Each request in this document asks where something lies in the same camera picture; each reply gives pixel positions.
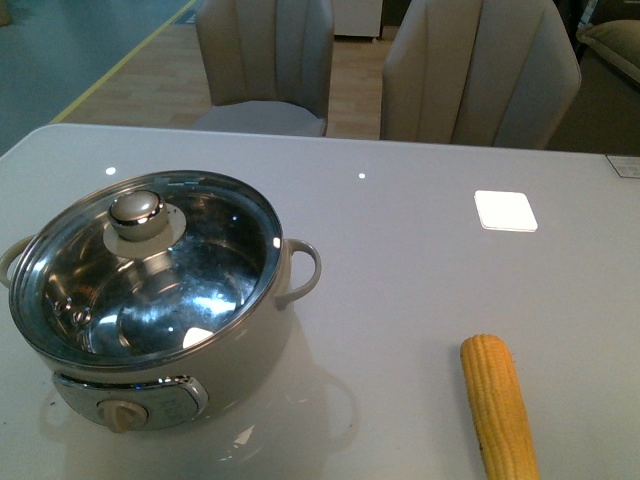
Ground glass pot lid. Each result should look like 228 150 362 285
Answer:
9 171 282 369

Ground yellow corn cob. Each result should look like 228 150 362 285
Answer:
460 334 540 479

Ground beige electric cooking pot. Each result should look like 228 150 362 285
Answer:
1 190 320 433

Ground left beige upholstered chair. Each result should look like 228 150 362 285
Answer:
193 0 334 137

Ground beige upholstered chair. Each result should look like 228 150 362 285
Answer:
193 0 334 137
380 0 581 149

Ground white cabinet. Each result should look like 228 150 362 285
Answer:
332 0 383 38

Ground right beige upholstered chair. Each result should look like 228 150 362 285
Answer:
380 0 581 149

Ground table label sticker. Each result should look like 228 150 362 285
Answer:
606 155 640 179

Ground beige sofa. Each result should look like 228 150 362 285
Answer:
577 20 639 83

